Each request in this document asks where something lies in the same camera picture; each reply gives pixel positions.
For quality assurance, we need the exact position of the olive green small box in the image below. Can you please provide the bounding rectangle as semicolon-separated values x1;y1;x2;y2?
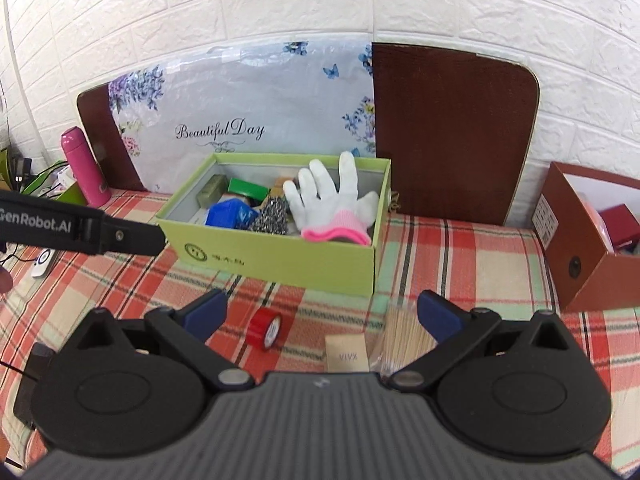
196;174;229;209

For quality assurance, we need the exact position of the green soap packet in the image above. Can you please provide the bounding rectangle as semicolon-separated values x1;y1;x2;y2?
228;178;271;200

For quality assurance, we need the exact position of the plaid tablecloth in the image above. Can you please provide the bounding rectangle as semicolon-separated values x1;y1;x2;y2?
0;187;640;477

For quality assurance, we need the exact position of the pink water bottle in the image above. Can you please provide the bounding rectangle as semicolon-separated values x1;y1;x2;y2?
60;126;112;208

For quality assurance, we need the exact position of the white remote control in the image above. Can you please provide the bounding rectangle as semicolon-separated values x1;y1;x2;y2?
30;249;59;280

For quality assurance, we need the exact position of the black charger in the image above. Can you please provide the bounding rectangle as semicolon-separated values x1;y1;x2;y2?
12;157;34;186

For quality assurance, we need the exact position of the blue cube container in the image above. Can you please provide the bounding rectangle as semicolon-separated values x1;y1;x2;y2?
205;198;261;231

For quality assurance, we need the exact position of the white glove pink cuff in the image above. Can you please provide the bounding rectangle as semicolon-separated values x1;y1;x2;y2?
282;151;380;246

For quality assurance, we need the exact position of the green open tray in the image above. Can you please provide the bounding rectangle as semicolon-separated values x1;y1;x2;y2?
22;179;89;207

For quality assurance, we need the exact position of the floral plastic bedding bag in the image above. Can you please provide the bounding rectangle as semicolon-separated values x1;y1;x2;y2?
108;41;376;194

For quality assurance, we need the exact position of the red tape roll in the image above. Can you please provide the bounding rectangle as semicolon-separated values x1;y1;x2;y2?
246;307;284;350

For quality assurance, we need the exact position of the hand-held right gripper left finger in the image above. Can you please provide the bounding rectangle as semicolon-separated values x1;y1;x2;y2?
70;287;257;394

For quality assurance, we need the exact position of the large brown chair back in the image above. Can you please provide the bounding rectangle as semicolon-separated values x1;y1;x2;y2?
372;42;541;227

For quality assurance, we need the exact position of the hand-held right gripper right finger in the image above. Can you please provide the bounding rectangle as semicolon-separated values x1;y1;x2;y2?
390;289;577;392

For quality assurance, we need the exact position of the clear toothpick box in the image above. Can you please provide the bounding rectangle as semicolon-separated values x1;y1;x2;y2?
372;304;439;377

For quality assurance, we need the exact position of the tan flat box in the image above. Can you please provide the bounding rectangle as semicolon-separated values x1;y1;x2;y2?
324;332;372;374

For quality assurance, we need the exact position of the dark red box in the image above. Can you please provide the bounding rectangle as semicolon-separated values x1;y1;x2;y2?
597;203;640;254

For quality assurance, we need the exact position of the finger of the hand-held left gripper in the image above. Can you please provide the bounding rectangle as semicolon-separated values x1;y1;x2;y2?
0;190;167;257

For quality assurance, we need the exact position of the steel wool scrubber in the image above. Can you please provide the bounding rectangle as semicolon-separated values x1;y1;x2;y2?
249;197;291;236

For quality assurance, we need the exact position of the light green cardboard box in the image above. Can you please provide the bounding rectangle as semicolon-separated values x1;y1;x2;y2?
156;152;392;297

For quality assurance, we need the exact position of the black cable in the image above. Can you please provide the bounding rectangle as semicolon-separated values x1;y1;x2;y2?
0;359;40;380

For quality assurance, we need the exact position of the brown cardboard box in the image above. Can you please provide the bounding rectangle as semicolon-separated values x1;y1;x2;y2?
532;161;640;314

